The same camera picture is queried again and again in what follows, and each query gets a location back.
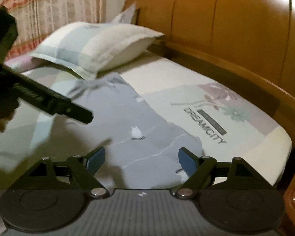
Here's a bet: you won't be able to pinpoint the blue-grey printed pajama pants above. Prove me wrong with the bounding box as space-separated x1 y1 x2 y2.
0 72 205 190

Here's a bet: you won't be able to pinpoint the patchwork pastel bed sheet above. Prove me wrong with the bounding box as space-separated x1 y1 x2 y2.
0 50 293 187

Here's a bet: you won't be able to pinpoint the red beige patterned curtain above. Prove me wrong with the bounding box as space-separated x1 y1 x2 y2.
0 0 106 60

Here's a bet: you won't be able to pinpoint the green plaid pillow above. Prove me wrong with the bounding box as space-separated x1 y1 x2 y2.
30 22 164 79

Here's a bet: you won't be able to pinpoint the grey floral back pillow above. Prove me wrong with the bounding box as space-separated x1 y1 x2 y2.
111 3 138 25

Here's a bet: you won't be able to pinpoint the brown wooden headboard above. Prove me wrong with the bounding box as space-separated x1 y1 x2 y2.
124 0 295 144

